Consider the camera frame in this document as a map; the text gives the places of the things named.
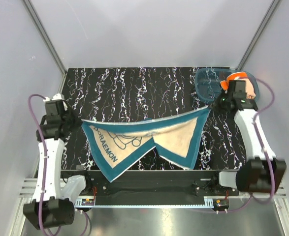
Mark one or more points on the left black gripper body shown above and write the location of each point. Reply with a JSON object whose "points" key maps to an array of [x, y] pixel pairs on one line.
{"points": [[72, 119]]}

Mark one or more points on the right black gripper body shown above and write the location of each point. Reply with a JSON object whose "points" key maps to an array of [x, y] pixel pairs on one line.
{"points": [[221, 103]]}

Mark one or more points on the orange Doraemon towel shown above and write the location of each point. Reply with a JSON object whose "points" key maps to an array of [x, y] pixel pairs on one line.
{"points": [[241, 81]]}

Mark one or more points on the teal Doraemon towel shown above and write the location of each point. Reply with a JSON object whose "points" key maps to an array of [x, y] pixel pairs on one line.
{"points": [[115, 147]]}

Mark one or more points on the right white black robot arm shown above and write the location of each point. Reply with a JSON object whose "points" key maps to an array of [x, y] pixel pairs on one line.
{"points": [[262, 171]]}

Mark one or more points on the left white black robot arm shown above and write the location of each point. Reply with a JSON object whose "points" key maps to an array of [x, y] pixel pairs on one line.
{"points": [[53, 205]]}

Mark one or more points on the blue transparent plastic tray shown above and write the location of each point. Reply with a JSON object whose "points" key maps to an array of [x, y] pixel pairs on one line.
{"points": [[207, 82]]}

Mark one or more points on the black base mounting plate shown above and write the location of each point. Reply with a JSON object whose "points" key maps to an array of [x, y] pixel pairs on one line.
{"points": [[175, 188]]}

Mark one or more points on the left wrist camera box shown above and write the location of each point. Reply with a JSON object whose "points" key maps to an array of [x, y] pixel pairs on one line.
{"points": [[57, 96]]}

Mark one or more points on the aluminium rail frame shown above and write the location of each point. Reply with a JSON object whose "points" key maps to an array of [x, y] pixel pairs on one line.
{"points": [[29, 185]]}

